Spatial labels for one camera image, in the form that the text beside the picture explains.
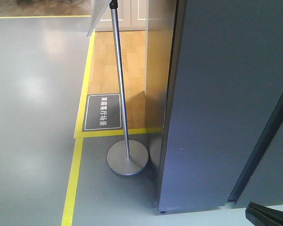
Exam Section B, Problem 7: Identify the fridge door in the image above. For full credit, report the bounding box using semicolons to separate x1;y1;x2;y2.
155;0;283;214

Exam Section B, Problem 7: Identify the dark grey fridge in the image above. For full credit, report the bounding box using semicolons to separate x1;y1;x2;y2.
155;0;283;214

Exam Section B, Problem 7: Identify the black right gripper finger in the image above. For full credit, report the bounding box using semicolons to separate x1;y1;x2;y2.
245;202;283;226

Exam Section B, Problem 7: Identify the black floor label sign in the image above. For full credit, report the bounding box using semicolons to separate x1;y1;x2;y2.
83;94;122;131

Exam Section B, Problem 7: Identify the silver sign stand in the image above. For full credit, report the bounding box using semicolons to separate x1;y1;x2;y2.
86;0;150;177

